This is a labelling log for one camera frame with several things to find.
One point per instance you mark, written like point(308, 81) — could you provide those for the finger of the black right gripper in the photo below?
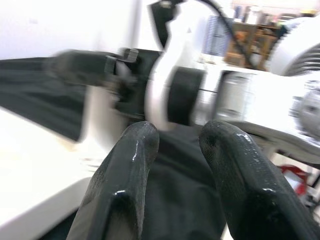
point(80, 67)

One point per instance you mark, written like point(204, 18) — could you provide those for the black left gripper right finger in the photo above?
point(250, 190)

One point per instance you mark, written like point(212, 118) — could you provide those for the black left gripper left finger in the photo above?
point(120, 190)

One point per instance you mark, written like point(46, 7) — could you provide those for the white plastic table leg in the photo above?
point(105, 120)

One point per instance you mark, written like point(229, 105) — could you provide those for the white plastic children table top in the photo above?
point(30, 162)

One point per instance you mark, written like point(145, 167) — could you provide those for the black cloth table cover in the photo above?
point(37, 82)

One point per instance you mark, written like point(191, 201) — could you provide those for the red and white object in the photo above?
point(297, 177)

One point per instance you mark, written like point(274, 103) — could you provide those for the wooden shelf with items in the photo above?
point(257, 42)

